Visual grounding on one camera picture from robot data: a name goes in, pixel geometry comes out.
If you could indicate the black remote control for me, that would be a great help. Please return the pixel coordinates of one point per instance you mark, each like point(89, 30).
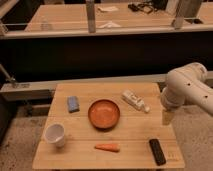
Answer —
point(157, 152)

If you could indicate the white paper sheet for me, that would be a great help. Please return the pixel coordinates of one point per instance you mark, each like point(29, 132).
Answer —
point(108, 9)

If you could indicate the grey metal post right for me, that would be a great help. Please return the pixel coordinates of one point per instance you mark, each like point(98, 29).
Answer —
point(179, 18)

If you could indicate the white ceramic cup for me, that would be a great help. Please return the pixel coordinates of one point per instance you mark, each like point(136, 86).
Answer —
point(55, 135)

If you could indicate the blue sponge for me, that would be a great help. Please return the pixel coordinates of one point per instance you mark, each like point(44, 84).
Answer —
point(73, 104)

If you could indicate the white tube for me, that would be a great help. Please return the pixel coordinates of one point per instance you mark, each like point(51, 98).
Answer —
point(135, 101)

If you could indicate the orange carrot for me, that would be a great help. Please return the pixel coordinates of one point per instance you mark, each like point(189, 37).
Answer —
point(112, 147)

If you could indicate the white crumpled paper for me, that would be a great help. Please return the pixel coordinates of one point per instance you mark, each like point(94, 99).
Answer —
point(110, 24)

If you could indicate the metal rail beam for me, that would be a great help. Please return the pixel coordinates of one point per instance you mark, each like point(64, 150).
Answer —
point(46, 89)

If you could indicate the wooden table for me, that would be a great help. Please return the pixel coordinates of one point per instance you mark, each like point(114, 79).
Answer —
point(132, 133)

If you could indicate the grey metal post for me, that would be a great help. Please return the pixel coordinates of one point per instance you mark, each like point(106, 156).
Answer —
point(179, 18)
point(90, 9)

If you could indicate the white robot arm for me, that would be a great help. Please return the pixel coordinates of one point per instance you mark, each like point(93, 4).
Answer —
point(186, 83)

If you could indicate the orange ceramic bowl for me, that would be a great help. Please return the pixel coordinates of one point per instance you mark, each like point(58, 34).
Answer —
point(104, 114)

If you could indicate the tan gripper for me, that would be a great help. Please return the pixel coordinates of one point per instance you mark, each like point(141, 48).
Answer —
point(167, 117)

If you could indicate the clear plastic bottle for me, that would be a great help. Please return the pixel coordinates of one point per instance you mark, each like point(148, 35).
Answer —
point(44, 25)

